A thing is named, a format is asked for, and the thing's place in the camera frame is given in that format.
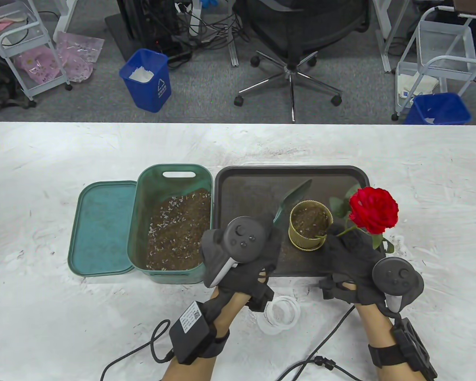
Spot person's left hand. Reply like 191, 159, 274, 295
200, 212, 283, 295

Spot person's right hand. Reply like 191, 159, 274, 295
319, 224, 389, 307

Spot yellow ribbed flower pot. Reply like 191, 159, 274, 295
289, 200, 334, 250

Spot red artificial rose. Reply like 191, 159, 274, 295
327, 185, 400, 254

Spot brown potting mix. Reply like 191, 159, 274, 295
145, 190, 211, 271
293, 206, 330, 239

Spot green garden trowel scoop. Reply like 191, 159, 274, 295
273, 179, 313, 230

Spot teal plastic bin lid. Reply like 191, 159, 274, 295
67, 181, 138, 277

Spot person's right forearm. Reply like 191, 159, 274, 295
355, 304, 405, 381

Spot person's left forearm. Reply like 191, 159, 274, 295
163, 286, 250, 381

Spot grey and white left controller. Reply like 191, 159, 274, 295
204, 216, 268, 288

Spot dark grey right controller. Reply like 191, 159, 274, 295
372, 257, 425, 316

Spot clear round plastic piece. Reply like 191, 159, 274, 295
293, 278, 314, 300

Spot black labelled wrist box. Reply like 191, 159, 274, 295
169, 301, 217, 366

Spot dark brown plastic tray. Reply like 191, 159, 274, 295
212, 165, 372, 277

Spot green plastic storage bin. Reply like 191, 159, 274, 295
126, 164, 215, 285

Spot plain blue waste bin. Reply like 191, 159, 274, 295
404, 92, 472, 125

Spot white box in cart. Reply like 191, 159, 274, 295
397, 71, 440, 100

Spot blue bin with white symbol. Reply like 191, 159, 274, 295
119, 48, 172, 113

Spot white desk leg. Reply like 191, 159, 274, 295
54, 0, 88, 42
373, 0, 407, 73

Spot white rolling cart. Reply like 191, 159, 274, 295
0, 0, 73, 108
392, 6, 476, 121

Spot black office chair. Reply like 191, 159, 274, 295
233, 0, 371, 123

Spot white power strip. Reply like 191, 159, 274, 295
175, 0, 203, 37

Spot black floor mat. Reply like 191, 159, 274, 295
104, 14, 143, 62

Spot black computer tower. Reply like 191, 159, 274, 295
117, 0, 181, 52

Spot pink plastic bag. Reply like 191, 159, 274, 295
14, 45, 62, 84
55, 32, 105, 83

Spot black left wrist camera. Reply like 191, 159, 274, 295
246, 280, 275, 312

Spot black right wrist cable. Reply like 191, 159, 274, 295
276, 304, 377, 381

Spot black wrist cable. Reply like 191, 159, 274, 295
99, 319, 179, 381
276, 304, 377, 381

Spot black left wrist strap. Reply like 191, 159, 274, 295
198, 329, 230, 360

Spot black wrist strap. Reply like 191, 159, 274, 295
368, 344, 401, 368
198, 329, 230, 360

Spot black right wrist strap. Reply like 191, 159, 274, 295
368, 344, 401, 368

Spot black lattice wrist mount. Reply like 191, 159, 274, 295
393, 317, 438, 381

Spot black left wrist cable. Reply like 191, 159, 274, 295
99, 319, 179, 381

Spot aluminium rail piece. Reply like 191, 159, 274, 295
227, 38, 241, 67

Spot tangle of black cables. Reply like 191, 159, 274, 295
143, 0, 250, 68

